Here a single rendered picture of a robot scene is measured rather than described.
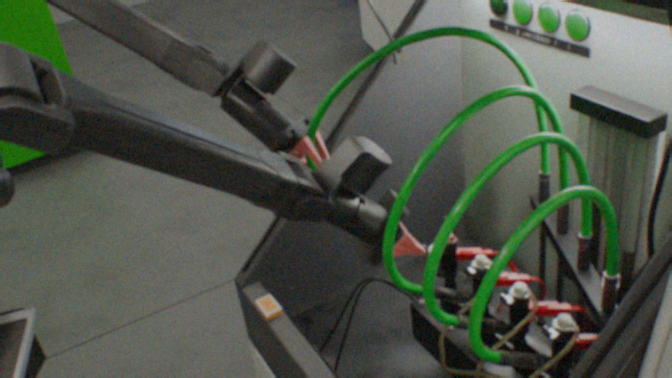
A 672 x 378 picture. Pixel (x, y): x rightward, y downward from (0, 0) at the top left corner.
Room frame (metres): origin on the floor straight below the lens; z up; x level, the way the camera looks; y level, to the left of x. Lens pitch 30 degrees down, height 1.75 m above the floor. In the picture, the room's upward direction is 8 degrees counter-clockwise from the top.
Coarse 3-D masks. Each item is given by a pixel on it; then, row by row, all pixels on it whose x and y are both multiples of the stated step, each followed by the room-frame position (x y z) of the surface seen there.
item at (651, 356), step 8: (664, 296) 0.56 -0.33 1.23; (664, 304) 0.55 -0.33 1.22; (664, 312) 0.55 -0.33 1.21; (656, 320) 0.55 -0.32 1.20; (664, 320) 0.55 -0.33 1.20; (656, 328) 0.55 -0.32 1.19; (664, 328) 0.54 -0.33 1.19; (656, 336) 0.55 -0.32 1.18; (664, 336) 0.54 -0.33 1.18; (648, 344) 0.55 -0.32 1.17; (656, 344) 0.54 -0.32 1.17; (664, 344) 0.54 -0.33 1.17; (648, 352) 0.55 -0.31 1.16; (656, 352) 0.54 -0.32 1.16; (664, 352) 0.54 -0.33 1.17; (648, 360) 0.54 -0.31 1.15; (656, 360) 0.54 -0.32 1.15; (664, 360) 0.53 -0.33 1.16; (648, 368) 0.54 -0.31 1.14; (656, 368) 0.54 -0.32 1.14; (664, 368) 0.53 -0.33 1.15; (640, 376) 0.54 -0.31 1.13; (648, 376) 0.54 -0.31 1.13; (656, 376) 0.53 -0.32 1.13; (664, 376) 0.53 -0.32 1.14
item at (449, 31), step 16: (432, 32) 0.94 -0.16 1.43; (448, 32) 0.94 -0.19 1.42; (464, 32) 0.94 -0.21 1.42; (480, 32) 0.94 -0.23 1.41; (384, 48) 0.94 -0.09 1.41; (496, 48) 0.95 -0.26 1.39; (368, 64) 0.93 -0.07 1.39; (352, 80) 0.93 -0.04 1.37; (528, 80) 0.94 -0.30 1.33; (336, 96) 0.93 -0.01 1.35; (320, 112) 0.93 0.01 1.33; (544, 128) 0.95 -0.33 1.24; (544, 144) 0.95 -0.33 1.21; (544, 160) 0.95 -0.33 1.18; (544, 176) 0.94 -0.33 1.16
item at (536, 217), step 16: (560, 192) 0.65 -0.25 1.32; (576, 192) 0.65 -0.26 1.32; (592, 192) 0.66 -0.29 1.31; (544, 208) 0.63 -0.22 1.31; (608, 208) 0.67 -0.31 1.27; (528, 224) 0.62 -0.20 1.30; (608, 224) 0.67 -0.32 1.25; (512, 240) 0.61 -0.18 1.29; (608, 240) 0.68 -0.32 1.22; (608, 256) 0.68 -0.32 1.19; (496, 272) 0.59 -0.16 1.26; (608, 272) 0.68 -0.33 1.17; (480, 288) 0.59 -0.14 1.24; (608, 288) 0.68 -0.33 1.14; (480, 304) 0.59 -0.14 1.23; (608, 304) 0.68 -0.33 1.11; (480, 320) 0.58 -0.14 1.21; (480, 336) 0.58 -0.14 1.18; (480, 352) 0.58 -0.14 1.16; (496, 352) 0.60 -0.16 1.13; (512, 352) 0.61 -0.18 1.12; (528, 368) 0.62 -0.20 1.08
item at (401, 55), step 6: (366, 0) 1.18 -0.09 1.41; (372, 6) 1.19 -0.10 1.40; (378, 12) 1.19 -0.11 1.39; (378, 18) 1.19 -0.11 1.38; (384, 24) 1.19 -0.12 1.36; (384, 30) 1.19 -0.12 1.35; (390, 36) 1.20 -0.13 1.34; (402, 48) 1.20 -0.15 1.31; (396, 54) 1.20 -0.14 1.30; (402, 54) 1.20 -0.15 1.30; (396, 60) 1.20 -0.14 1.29; (402, 60) 1.20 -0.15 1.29
